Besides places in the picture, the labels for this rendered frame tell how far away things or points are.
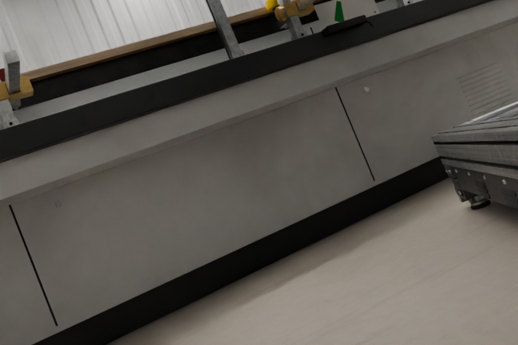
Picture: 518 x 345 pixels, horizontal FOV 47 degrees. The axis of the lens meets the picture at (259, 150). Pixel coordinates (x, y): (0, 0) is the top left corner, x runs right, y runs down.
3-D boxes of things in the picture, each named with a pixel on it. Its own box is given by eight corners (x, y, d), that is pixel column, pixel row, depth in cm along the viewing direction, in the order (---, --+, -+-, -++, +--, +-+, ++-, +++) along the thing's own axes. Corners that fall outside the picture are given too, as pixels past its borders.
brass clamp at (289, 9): (316, 8, 210) (311, -5, 211) (284, 17, 205) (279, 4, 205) (308, 15, 216) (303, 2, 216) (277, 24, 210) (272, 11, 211)
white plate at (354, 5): (380, 13, 221) (370, -11, 221) (324, 31, 210) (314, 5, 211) (379, 14, 222) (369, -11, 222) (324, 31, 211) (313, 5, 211)
